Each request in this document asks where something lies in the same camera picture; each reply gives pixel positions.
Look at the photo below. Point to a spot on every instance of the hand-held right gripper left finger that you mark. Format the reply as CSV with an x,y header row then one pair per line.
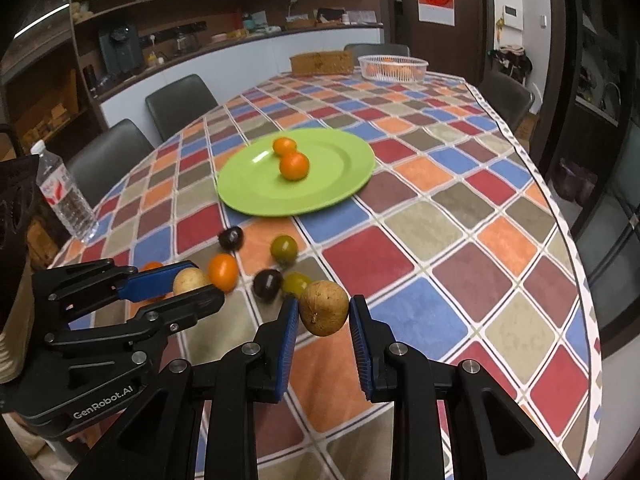
x,y
286,350

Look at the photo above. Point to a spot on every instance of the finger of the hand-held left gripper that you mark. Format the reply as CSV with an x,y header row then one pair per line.
x,y
195,305
150,285

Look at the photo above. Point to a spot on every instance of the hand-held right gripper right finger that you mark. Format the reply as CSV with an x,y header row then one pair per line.
x,y
361,355

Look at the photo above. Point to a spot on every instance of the pale yellow round fruit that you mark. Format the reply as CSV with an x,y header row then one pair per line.
x,y
189,280

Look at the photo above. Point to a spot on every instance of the oval orange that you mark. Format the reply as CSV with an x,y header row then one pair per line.
x,y
223,271

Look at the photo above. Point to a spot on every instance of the brown round fruit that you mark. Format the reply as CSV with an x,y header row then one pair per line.
x,y
324,307

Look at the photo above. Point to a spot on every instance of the green tomato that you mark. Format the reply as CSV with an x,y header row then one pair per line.
x,y
296,282
284,249

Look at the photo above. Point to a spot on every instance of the dark purple plum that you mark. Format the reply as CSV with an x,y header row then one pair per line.
x,y
231,238
267,284

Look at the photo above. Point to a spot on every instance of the green plate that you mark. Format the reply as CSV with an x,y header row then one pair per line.
x,y
330,170

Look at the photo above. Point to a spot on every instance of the beige ribbed object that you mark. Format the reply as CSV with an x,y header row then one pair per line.
x,y
10,350

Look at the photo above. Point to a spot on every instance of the clear plastic water bottle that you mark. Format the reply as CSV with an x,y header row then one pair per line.
x,y
65,195

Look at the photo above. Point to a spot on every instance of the grey dining chair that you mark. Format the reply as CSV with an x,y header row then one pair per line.
x,y
110,155
380,50
505,97
182,102

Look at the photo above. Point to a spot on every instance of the large orange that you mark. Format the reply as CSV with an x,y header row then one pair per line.
x,y
293,166

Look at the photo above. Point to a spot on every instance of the small orange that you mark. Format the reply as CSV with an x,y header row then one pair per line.
x,y
285,146

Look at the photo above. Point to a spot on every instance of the black water dispenser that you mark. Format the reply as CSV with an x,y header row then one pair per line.
x,y
120,50

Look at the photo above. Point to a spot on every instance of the white counter cabinet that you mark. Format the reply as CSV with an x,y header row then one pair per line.
x,y
240,65

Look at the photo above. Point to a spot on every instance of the glass kettle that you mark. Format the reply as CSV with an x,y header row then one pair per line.
x,y
181,45

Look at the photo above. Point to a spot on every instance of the black socket strip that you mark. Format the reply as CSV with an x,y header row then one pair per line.
x,y
190,26

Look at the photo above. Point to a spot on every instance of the brown wicker box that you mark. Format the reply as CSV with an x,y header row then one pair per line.
x,y
320,63

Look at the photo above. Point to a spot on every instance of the dark trash bin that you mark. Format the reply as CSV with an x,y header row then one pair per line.
x,y
575,180

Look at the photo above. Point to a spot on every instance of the glass sliding door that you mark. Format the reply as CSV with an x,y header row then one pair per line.
x,y
615,240

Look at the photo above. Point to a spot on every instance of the teal jar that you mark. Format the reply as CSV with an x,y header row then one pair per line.
x,y
254,25

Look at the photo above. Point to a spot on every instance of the white plastic basket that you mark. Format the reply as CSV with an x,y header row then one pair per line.
x,y
370,74

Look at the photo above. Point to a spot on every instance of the cardboard box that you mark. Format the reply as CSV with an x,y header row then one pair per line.
x,y
527,127

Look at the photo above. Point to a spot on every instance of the mandarin orange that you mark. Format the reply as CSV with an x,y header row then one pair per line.
x,y
407,72
389,64

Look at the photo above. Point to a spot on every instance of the wicker tray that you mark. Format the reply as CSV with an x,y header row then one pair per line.
x,y
300,23

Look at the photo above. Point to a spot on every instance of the white gooseneck lamp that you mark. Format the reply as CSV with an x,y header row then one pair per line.
x,y
293,6

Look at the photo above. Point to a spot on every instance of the black bag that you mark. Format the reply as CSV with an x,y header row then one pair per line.
x,y
331,14

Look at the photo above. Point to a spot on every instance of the dark hanging bags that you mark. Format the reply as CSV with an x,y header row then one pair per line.
x,y
512,62

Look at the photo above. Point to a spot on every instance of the dark brown door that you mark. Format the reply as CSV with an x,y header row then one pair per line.
x,y
465,35

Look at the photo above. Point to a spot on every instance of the black door lock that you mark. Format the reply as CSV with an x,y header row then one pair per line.
x,y
399,12

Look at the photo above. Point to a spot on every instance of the metal faucet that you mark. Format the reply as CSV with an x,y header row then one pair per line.
x,y
611,91

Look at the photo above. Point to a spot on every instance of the white intercom panel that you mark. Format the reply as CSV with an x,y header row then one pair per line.
x,y
512,17

